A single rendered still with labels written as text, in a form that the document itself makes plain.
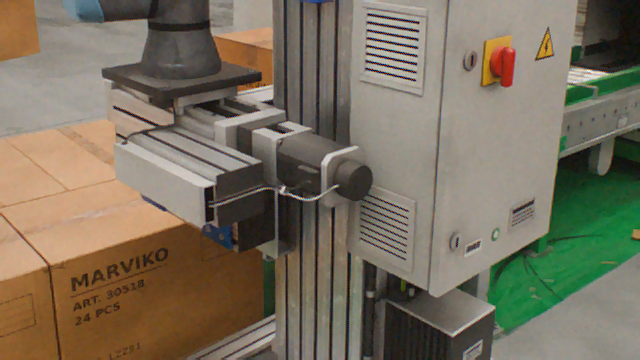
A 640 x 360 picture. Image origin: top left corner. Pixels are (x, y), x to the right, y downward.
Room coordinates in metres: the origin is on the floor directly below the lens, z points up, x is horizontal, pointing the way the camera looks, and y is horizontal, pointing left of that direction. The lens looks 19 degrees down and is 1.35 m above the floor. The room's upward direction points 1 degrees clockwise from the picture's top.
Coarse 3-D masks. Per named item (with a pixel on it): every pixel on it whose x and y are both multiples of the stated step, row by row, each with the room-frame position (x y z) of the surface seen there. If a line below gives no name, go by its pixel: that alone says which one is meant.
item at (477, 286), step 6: (486, 270) 2.00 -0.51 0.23; (474, 276) 1.98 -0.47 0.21; (480, 276) 1.98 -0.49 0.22; (486, 276) 2.00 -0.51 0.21; (468, 282) 2.00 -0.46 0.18; (474, 282) 1.98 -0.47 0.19; (480, 282) 1.98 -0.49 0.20; (486, 282) 2.00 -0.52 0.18; (468, 288) 2.00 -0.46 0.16; (474, 288) 1.98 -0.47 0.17; (480, 288) 1.98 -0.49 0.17; (486, 288) 2.00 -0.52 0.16; (474, 294) 1.98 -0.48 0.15; (480, 294) 1.98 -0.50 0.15; (486, 294) 2.00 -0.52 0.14; (486, 300) 2.01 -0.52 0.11
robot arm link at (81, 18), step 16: (64, 0) 1.21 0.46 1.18; (80, 0) 1.16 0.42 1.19; (96, 0) 1.17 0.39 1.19; (112, 0) 1.19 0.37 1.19; (128, 0) 1.20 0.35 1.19; (144, 0) 1.22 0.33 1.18; (80, 16) 1.18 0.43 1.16; (96, 16) 1.19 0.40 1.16; (112, 16) 1.20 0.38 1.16; (128, 16) 1.22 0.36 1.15; (144, 16) 1.25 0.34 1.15
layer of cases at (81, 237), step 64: (64, 128) 2.43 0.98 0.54; (0, 192) 1.84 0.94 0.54; (64, 192) 1.85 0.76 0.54; (128, 192) 1.85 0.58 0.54; (0, 256) 1.47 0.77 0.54; (64, 256) 1.47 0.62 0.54; (128, 256) 1.56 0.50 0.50; (192, 256) 1.67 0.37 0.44; (256, 256) 1.81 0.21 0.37; (0, 320) 1.35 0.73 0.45; (64, 320) 1.44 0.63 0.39; (128, 320) 1.55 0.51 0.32; (192, 320) 1.67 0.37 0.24; (256, 320) 1.81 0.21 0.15
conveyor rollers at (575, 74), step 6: (570, 66) 3.60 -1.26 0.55; (570, 72) 3.49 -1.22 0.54; (576, 72) 3.47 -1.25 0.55; (582, 72) 3.53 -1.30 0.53; (588, 72) 3.51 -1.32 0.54; (594, 72) 3.49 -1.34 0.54; (600, 72) 3.47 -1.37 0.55; (606, 72) 3.45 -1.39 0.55; (570, 78) 3.36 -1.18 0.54; (576, 78) 3.36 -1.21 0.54; (582, 78) 3.34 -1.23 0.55; (588, 78) 3.33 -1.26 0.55; (570, 84) 3.20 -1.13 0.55
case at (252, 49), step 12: (216, 36) 2.16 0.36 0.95; (228, 36) 2.15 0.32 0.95; (240, 36) 2.16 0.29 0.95; (252, 36) 2.16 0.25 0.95; (264, 36) 2.16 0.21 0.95; (228, 48) 2.12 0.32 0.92; (240, 48) 2.07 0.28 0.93; (252, 48) 2.03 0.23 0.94; (264, 48) 1.99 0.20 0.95; (228, 60) 2.12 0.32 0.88; (240, 60) 2.07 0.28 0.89; (252, 60) 2.03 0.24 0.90; (264, 60) 1.99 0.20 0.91; (264, 72) 1.99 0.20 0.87; (252, 84) 2.03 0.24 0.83; (264, 84) 1.99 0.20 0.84
